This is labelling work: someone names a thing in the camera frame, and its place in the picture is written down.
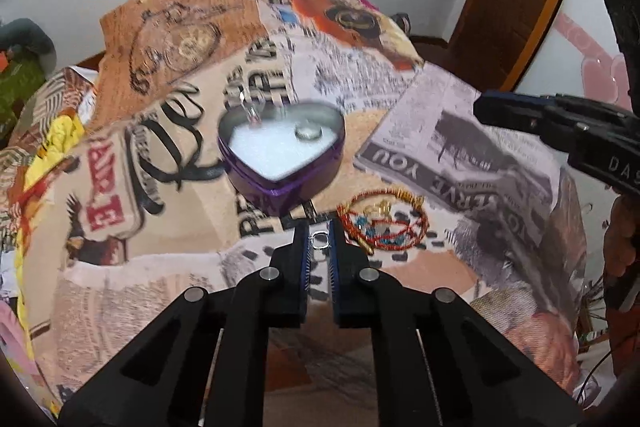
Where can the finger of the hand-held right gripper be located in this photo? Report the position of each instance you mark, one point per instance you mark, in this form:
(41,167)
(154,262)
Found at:
(510,113)

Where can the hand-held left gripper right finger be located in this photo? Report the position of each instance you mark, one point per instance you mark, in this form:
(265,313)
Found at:
(334,268)

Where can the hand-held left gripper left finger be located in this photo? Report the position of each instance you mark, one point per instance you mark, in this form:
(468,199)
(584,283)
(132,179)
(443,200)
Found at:
(305,268)

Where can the purple heart-shaped tin box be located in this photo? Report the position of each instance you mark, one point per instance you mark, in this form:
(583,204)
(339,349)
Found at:
(280,157)

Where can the person's right hand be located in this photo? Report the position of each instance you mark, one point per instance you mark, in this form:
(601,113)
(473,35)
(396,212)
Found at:
(620,237)

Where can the small gold charm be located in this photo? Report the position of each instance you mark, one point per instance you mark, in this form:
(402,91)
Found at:
(377,208)

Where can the printed blanket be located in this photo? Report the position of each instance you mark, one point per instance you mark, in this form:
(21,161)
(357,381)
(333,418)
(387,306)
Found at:
(165,217)

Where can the silver hook earring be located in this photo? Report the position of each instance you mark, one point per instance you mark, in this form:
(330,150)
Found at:
(252,113)

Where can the yellow cloth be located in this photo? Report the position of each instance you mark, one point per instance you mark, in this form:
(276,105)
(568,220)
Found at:
(52,142)

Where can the green cloth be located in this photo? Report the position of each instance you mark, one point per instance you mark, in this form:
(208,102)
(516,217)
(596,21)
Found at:
(17,92)

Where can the grey cloth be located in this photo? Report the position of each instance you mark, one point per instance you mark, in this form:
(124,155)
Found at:
(25,34)

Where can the pink wall sticker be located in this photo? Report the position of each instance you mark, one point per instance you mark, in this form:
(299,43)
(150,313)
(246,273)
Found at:
(590,62)

